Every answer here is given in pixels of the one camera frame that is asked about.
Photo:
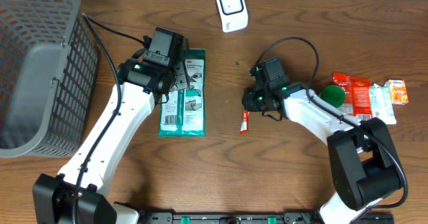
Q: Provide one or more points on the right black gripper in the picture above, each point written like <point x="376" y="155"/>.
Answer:
<point x="248" y="104"/>

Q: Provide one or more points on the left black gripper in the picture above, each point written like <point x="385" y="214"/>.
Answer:
<point x="183" y="81"/>

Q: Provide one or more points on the green white gloves package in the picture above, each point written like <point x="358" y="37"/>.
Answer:
<point x="183" y="114"/>

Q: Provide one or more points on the red candy bar wrapper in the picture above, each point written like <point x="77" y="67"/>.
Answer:
<point x="244" y="122"/>

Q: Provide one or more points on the green lid glass jar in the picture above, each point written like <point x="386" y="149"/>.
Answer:
<point x="333" y="95"/>

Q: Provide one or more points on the orange red snack bag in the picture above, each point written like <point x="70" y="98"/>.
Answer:
<point x="357" y="99"/>

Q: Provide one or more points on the mint green wipes pack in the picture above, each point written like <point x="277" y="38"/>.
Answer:
<point x="381" y="105"/>

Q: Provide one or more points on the small orange tissue box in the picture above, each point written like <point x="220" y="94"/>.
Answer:
<point x="398" y="91"/>

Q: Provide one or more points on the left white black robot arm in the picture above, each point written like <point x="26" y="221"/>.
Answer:
<point x="78" y="193"/>

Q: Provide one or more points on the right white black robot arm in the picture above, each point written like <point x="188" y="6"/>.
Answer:
<point x="364" y="162"/>

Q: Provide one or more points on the white barcode scanner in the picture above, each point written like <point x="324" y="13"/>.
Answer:
<point x="233" y="15"/>

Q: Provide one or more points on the grey plastic mesh basket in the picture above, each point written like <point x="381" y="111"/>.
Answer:
<point x="48" y="71"/>

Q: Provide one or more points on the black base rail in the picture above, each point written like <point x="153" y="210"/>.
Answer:
<point x="285" y="218"/>

